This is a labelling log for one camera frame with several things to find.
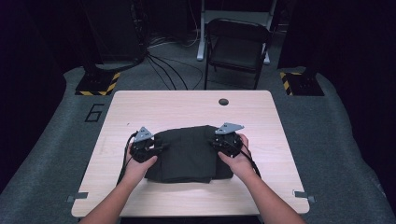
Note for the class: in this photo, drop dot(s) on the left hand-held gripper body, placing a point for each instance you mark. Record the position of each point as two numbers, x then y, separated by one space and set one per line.
141 149

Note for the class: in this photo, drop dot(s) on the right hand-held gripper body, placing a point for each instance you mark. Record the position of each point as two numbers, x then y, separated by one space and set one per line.
229 141

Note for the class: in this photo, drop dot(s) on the black pleated skirt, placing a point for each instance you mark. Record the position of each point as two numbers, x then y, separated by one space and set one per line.
186 155

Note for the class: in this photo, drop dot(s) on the person's left hand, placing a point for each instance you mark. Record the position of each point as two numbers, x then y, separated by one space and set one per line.
138 169

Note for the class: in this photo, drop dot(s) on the person's right hand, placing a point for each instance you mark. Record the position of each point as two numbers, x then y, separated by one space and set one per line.
239 165

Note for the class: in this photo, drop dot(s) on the round black table grommet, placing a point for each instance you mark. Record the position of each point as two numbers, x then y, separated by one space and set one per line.
223 102

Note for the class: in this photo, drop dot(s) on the grey tape piece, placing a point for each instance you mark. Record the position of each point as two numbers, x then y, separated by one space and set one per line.
303 195
77 196

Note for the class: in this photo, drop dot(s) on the black stand base yellow stripes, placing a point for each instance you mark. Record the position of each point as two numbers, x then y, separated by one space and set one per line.
96 84
302 84

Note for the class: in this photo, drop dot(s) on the black folding chair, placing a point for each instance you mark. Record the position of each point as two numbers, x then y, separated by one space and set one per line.
238 49

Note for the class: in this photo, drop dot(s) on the black equipment cabinet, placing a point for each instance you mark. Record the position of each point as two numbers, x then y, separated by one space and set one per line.
118 31

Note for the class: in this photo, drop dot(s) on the dark curtain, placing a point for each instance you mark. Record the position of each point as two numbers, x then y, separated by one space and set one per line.
28 93
358 77

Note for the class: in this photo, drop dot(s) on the white metal desk frame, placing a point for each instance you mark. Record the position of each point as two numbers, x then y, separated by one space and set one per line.
200 37

